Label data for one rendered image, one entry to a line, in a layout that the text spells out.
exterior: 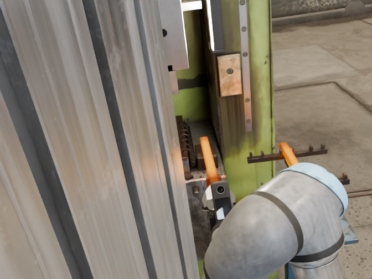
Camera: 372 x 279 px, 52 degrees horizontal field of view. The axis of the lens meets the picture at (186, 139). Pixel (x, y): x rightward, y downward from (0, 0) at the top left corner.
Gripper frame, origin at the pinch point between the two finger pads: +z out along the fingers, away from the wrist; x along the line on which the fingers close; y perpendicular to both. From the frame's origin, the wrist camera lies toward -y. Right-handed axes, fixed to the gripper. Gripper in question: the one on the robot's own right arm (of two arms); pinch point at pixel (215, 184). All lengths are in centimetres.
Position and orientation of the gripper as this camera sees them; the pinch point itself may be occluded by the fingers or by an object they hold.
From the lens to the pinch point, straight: 114.2
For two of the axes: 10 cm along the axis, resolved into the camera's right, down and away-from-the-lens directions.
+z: -0.6, -4.5, 8.9
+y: 1.4, 8.8, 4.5
